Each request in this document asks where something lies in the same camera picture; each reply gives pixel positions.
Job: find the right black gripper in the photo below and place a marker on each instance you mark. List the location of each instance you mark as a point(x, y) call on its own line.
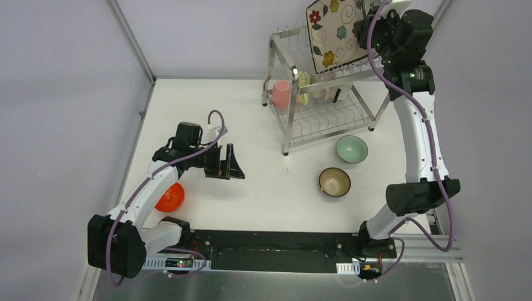
point(362, 27)

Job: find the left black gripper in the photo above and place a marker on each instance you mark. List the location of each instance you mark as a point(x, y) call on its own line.
point(225, 162)

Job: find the square floral plate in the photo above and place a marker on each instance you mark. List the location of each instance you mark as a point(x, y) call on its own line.
point(332, 37)

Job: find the white ribbed mug black handle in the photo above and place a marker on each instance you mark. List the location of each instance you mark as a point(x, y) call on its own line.
point(341, 92)

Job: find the pink cup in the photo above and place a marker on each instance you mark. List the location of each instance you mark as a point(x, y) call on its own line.
point(281, 94)

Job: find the pale yellow mug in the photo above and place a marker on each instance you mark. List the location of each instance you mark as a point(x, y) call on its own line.
point(304, 80)

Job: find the mint green bowl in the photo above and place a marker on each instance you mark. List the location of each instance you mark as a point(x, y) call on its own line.
point(352, 149)

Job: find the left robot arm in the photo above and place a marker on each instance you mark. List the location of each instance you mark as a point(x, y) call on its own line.
point(118, 241)

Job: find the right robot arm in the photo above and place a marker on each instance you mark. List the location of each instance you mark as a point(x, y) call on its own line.
point(399, 36)

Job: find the steel two-tier dish rack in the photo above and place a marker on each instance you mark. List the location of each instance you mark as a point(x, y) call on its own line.
point(321, 105)

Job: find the orange plastic bowl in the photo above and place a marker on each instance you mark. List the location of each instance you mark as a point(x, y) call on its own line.
point(172, 199)

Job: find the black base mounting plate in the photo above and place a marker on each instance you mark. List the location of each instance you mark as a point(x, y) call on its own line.
point(273, 251)

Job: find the dark patterned cream bowl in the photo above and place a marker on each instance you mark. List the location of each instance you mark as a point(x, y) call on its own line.
point(334, 182)

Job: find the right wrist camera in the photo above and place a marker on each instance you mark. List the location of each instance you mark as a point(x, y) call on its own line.
point(399, 6)

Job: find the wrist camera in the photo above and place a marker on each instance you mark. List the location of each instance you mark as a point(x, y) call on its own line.
point(213, 132)
point(399, 6)

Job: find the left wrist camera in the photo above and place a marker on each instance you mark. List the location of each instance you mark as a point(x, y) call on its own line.
point(213, 132)

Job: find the left white cable duct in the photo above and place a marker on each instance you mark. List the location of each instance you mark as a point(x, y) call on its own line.
point(175, 263)

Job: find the white cable duct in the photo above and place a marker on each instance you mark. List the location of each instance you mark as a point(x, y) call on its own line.
point(352, 268)
point(175, 263)

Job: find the right white cable duct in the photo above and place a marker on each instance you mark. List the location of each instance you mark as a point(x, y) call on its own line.
point(352, 268)

